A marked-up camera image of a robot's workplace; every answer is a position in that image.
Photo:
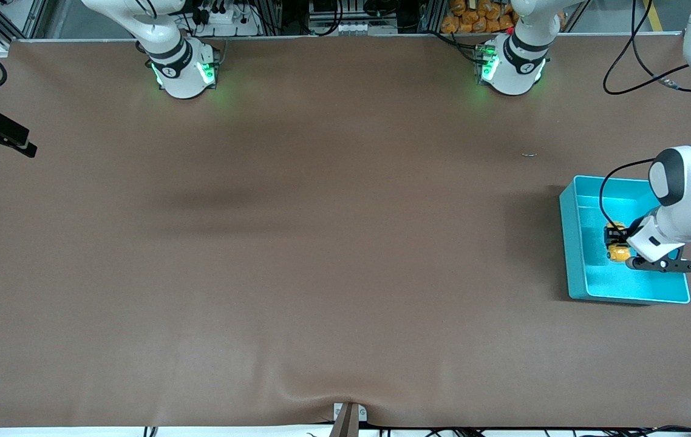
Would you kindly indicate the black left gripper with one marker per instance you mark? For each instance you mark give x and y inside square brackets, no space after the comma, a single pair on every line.
[617,238]

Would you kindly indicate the yellow beetle toy car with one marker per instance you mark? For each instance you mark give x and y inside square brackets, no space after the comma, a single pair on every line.
[619,254]

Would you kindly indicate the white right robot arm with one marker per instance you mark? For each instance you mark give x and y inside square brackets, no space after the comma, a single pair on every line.
[181,73]

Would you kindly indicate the teal plastic bin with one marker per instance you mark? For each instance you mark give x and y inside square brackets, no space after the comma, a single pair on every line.
[588,273]

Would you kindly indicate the orange stuffed toys pile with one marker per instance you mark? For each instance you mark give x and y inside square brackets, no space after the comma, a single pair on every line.
[473,21]

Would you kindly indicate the white power strip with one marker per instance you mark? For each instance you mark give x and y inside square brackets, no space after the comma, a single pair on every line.
[218,17]

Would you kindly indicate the brown table mat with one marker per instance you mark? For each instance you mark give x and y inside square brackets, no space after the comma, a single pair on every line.
[321,303]

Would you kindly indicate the metal mat clamp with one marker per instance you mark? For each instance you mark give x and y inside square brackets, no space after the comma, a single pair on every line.
[348,419]

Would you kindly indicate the grey equipment rack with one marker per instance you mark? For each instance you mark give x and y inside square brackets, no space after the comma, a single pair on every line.
[351,27]

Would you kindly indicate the silver aluminium frame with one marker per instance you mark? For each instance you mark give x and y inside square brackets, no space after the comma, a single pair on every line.
[36,18]

